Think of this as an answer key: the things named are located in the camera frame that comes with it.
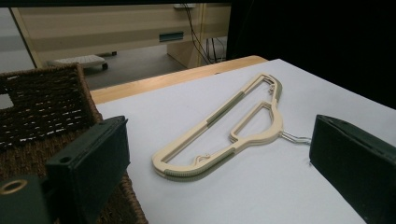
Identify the black curtain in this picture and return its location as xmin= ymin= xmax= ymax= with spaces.
xmin=225 ymin=0 xmax=396 ymax=110

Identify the brown woven basket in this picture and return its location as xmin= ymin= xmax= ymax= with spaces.
xmin=0 ymin=63 xmax=149 ymax=224

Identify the black desk cable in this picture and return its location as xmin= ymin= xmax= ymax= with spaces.
xmin=183 ymin=3 xmax=216 ymax=65
xmin=205 ymin=36 xmax=227 ymax=63

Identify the white cabinet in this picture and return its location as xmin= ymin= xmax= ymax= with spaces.
xmin=0 ymin=7 xmax=35 ymax=74

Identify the light wooden desk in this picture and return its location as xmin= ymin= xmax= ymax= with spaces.
xmin=10 ymin=3 xmax=233 ymax=69

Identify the beige plastic clothes hanger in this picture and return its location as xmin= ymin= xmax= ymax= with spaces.
xmin=152 ymin=76 xmax=312 ymax=181
xmin=151 ymin=72 xmax=312 ymax=177

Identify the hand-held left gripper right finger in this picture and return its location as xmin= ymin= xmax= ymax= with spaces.
xmin=308 ymin=114 xmax=396 ymax=224

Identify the wooden clothes hanger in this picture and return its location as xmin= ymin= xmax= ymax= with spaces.
xmin=154 ymin=78 xmax=312 ymax=183

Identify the black horizontal frame bar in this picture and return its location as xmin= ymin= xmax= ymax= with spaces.
xmin=0 ymin=0 xmax=232 ymax=8

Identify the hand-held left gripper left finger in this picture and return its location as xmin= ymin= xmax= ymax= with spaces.
xmin=45 ymin=115 xmax=131 ymax=224

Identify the white table cover sheet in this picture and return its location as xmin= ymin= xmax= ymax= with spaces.
xmin=94 ymin=58 xmax=396 ymax=224

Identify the white wheeled platform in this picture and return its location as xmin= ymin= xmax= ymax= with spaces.
xmin=46 ymin=54 xmax=109 ymax=71

